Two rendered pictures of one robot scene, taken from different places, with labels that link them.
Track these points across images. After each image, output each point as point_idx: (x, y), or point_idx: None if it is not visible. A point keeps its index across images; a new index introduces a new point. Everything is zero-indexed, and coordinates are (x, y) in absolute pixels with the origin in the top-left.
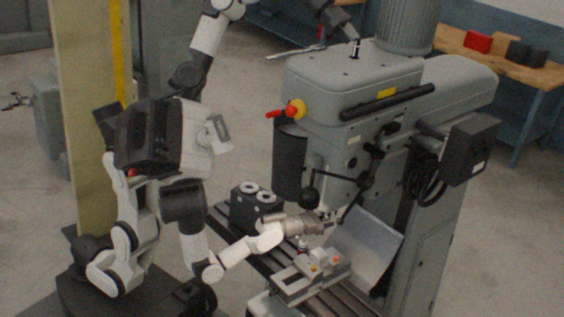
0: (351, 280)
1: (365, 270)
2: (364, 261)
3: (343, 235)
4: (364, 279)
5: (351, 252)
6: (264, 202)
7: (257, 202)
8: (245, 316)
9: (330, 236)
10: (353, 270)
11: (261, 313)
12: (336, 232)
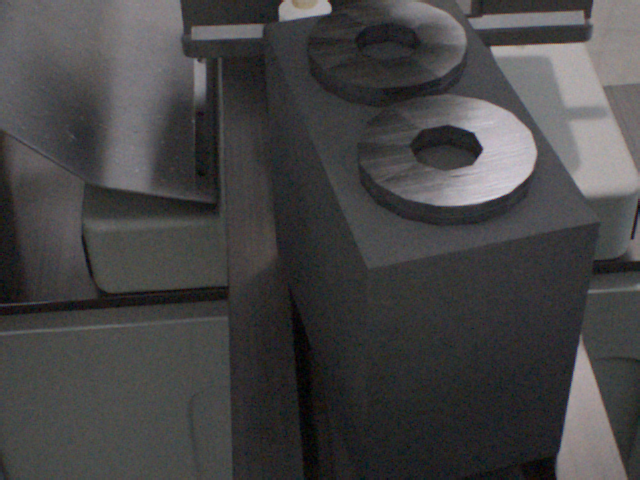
0: (159, 37)
1: (85, 2)
2: (57, 1)
3: (1, 81)
4: (115, 8)
5: (51, 49)
6: (435, 11)
7: (467, 56)
8: (634, 235)
9: (38, 145)
10: (111, 44)
11: (606, 124)
12: (6, 114)
